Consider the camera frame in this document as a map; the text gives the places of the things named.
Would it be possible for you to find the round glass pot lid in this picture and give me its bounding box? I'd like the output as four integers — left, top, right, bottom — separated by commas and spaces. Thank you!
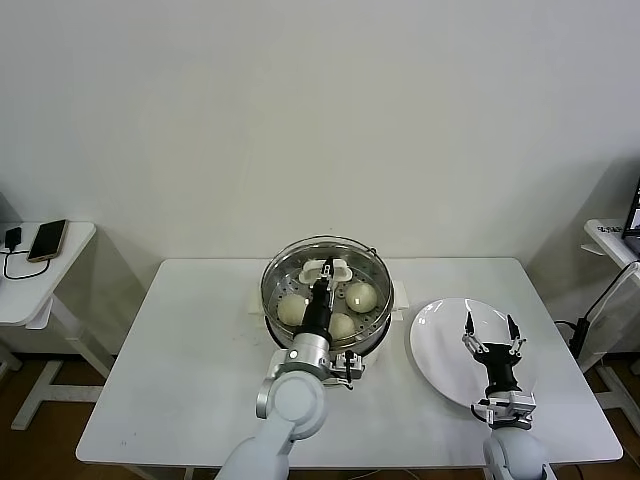
260, 234, 393, 344

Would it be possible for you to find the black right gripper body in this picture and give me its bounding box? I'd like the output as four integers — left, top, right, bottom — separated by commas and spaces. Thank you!
473, 343, 522, 397

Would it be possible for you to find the black charging cable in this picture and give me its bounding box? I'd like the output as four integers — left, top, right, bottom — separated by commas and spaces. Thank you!
2, 247, 50, 281

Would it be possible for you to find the white round plate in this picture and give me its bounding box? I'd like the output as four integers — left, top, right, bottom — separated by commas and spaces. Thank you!
408, 298, 541, 407

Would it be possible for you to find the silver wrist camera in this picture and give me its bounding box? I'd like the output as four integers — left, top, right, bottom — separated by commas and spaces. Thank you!
505, 392, 538, 425
334, 349, 367, 389

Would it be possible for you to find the white side table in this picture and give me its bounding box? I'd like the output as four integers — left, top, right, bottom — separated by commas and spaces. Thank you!
579, 218, 640, 426
0, 220, 114, 431

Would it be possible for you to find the dark laptop screen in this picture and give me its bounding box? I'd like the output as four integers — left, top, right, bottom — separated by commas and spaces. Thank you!
623, 174, 640, 254

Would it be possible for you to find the white steamed baozi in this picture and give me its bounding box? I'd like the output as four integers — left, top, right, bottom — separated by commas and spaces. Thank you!
329, 313, 356, 340
345, 282, 378, 314
277, 294, 307, 325

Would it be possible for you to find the black power cable with adapter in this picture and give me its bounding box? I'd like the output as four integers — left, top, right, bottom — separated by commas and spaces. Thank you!
554, 262, 640, 362

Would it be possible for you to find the white electric cooker pot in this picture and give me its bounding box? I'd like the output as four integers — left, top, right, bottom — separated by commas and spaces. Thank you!
248, 278, 411, 390

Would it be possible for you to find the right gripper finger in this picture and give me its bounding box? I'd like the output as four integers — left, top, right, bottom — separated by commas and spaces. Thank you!
460, 312, 489, 357
505, 313, 527, 359

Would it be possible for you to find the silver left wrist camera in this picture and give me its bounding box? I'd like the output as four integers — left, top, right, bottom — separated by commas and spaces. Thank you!
334, 349, 367, 389

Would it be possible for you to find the stainless steel steamer basket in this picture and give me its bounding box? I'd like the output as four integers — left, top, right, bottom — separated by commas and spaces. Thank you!
262, 239, 396, 352

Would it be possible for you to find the gold smartphone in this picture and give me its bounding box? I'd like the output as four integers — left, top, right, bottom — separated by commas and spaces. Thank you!
27, 218, 69, 263

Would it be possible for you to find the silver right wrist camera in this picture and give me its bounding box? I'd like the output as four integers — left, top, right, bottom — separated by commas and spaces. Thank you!
505, 392, 538, 425

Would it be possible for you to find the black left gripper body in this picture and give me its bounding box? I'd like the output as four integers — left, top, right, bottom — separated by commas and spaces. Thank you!
301, 280, 336, 335

